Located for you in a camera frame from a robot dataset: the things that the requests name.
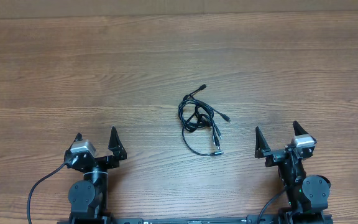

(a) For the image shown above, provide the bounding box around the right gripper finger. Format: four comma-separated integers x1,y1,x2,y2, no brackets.
255,126,270,158
293,121,308,136

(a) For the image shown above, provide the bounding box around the thick black USB cable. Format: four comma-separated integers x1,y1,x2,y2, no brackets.
178,84,231,147

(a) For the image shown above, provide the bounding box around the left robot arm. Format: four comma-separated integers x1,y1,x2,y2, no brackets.
64,126,127,223

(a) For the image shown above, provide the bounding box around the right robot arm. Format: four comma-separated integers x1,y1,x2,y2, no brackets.
255,121,333,223

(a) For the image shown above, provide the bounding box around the right camera cable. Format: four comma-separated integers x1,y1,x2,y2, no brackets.
257,186,288,224

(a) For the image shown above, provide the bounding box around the camera cable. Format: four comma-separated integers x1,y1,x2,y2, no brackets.
257,186,288,224
27,161,68,224

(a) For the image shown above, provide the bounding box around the left camera cable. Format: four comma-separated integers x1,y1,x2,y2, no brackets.
27,161,68,224

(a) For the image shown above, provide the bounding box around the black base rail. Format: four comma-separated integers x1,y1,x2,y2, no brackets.
57,214,334,224

